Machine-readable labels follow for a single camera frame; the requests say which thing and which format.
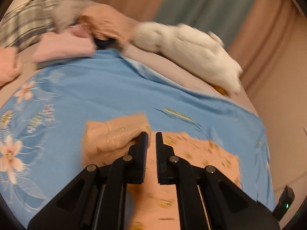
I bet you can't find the blue floral bed sheet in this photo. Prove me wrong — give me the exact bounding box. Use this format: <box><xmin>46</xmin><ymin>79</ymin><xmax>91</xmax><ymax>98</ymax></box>
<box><xmin>1</xmin><ymin>50</ymin><xmax>276</xmax><ymax>226</ymax></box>

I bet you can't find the pink curtain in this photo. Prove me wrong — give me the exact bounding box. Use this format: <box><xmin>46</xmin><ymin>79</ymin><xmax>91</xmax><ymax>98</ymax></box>
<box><xmin>95</xmin><ymin>0</ymin><xmax>306</xmax><ymax>96</ymax></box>

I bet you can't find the grey-blue curtain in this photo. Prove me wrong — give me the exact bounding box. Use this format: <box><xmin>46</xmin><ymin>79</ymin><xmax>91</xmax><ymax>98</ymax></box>
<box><xmin>154</xmin><ymin>0</ymin><xmax>255</xmax><ymax>47</ymax></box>

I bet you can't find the peach crumpled garment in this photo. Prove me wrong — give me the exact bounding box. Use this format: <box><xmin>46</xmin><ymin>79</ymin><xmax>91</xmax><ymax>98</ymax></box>
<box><xmin>78</xmin><ymin>4</ymin><xmax>139</xmax><ymax>47</ymax></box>

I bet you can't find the dark navy garment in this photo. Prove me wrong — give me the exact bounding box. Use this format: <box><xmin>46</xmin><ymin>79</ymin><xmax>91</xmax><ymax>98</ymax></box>
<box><xmin>94</xmin><ymin>38</ymin><xmax>116</xmax><ymax>50</ymax></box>

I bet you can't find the peach cartoon print garment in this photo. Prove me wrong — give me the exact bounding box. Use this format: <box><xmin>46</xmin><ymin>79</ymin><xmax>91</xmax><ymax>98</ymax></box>
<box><xmin>81</xmin><ymin>113</ymin><xmax>240</xmax><ymax>229</ymax></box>

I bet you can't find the white fluffy plush blanket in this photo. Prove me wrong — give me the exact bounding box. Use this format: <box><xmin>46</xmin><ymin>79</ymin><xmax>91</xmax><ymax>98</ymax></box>
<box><xmin>133</xmin><ymin>22</ymin><xmax>243</xmax><ymax>94</ymax></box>

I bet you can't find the plaid grey white fabric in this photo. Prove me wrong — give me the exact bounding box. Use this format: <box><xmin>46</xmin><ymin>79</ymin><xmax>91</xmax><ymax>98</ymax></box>
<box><xmin>1</xmin><ymin>0</ymin><xmax>62</xmax><ymax>51</ymax></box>

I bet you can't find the salmon pink folded towel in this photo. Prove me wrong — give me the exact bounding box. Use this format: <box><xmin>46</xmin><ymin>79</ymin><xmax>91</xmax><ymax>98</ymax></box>
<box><xmin>0</xmin><ymin>47</ymin><xmax>22</xmax><ymax>87</ymax></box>

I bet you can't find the pink folded knit garment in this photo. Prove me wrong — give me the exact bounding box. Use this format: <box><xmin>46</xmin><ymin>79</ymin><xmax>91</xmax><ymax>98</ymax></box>
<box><xmin>32</xmin><ymin>24</ymin><xmax>96</xmax><ymax>63</ymax></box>

